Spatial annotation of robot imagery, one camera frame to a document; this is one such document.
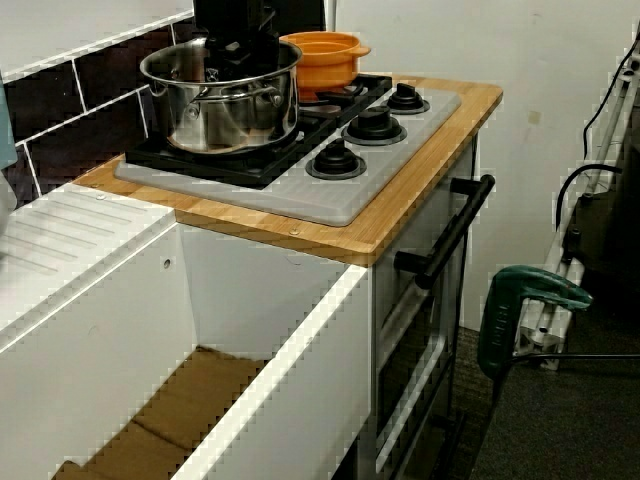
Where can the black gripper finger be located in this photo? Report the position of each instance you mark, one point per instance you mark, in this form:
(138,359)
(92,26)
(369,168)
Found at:
(247,62)
(214,67)

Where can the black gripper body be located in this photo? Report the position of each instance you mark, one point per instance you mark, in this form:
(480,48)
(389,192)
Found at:
(240,40)

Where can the orange plastic pot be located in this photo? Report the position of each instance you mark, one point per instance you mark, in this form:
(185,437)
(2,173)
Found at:
(325,65)

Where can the stainless steel pot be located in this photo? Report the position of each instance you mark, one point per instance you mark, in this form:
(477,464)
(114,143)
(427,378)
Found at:
(225,120)

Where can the dark grey side panel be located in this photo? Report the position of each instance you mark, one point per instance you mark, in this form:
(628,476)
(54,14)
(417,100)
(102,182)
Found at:
(305,17)

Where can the black burner grate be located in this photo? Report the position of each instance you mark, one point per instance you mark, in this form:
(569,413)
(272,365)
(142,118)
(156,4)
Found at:
(200,167)
(370,85)

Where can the black stove knob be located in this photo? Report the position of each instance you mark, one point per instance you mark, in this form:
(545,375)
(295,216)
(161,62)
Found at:
(407,99)
(336,160)
(374,126)

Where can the grey stove top panel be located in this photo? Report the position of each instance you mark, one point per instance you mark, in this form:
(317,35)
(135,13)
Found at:
(325,200)

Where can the dark tile backsplash panel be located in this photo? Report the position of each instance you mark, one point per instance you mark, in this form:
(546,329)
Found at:
(50,105)

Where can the wooden countertop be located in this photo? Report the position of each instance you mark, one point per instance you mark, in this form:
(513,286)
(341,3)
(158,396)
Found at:
(400,200)

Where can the teal box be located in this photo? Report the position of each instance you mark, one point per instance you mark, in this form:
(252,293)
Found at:
(6,130)

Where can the brown cardboard sheet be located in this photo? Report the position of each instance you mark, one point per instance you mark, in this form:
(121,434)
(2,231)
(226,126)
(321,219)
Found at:
(200,400)

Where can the white oven door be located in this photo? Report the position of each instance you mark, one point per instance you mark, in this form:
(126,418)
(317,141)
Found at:
(425,350)

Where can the white sink basin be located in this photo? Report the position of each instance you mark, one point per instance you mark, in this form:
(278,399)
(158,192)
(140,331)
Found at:
(300,400)

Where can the green clamp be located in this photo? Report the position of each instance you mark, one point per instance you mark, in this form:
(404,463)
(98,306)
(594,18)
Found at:
(500,320)

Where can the black bulky object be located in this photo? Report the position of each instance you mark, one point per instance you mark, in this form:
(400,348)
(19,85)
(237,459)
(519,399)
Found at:
(610,240)

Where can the aluminium frame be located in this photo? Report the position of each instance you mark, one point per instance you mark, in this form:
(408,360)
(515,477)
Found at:
(560,270)

